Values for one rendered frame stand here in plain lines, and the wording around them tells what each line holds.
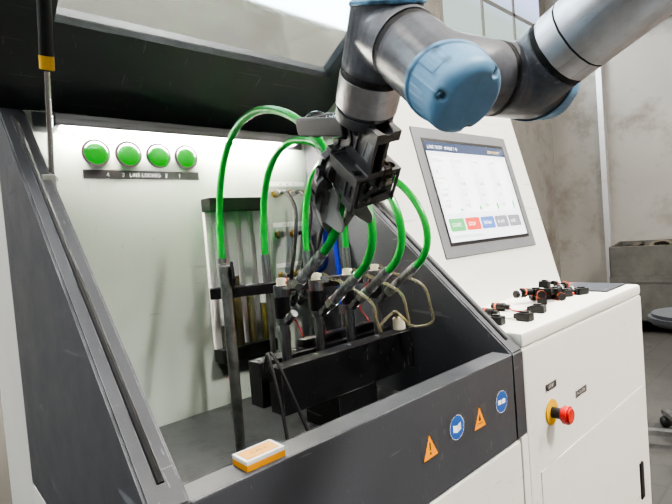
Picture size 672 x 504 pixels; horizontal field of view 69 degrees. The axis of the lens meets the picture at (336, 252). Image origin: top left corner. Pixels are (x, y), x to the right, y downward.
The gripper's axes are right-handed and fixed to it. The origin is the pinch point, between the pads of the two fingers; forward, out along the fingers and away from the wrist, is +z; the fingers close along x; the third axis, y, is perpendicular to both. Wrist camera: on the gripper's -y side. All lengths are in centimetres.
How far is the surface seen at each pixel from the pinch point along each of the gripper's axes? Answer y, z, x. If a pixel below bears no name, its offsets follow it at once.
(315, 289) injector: -2.6, 19.8, 0.7
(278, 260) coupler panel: -26.9, 38.7, 7.1
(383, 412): 25.6, 10.9, -6.7
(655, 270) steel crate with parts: -28, 241, 412
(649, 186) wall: -110, 243, 538
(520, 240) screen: -7, 43, 77
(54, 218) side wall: -16.5, 0.3, -35.4
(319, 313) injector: 0.7, 22.8, 0.0
